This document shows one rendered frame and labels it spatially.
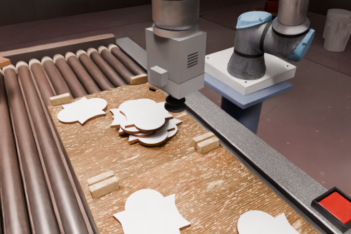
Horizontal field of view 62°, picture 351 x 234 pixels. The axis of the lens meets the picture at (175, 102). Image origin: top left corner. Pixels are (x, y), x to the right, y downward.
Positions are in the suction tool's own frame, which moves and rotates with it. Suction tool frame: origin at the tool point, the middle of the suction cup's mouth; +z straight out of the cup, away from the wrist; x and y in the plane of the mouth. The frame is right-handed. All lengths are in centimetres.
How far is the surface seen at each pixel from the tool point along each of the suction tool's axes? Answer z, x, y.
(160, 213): 17.4, -9.7, 6.0
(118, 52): 20, 33, -74
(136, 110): 13.4, 5.1, -21.2
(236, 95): 25, 48, -18
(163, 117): 13.4, 8.4, -13.7
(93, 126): 18.4, -4.2, -29.3
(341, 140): 112, 179, -6
